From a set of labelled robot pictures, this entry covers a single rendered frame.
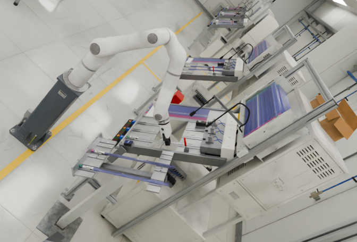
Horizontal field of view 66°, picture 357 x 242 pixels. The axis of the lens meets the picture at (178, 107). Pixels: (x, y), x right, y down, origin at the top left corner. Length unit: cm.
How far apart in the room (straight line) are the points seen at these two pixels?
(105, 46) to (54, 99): 60
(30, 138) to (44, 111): 33
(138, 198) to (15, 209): 82
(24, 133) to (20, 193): 47
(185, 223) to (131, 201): 43
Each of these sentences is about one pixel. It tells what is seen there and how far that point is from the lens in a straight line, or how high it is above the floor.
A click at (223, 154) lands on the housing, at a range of 175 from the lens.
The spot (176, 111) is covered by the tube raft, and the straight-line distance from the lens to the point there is 227.
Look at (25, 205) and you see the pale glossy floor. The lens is 227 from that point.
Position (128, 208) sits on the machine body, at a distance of 226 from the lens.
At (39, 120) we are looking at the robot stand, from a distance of 230.
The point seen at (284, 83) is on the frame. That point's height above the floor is 168.
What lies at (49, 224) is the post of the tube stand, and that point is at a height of 1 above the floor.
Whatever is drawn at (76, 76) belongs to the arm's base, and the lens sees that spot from 196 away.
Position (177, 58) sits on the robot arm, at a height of 141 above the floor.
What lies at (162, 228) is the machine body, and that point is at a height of 41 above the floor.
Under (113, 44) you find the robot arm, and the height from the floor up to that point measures 116.
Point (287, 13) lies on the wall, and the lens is 1037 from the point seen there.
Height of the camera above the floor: 198
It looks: 28 degrees down
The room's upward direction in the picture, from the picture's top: 51 degrees clockwise
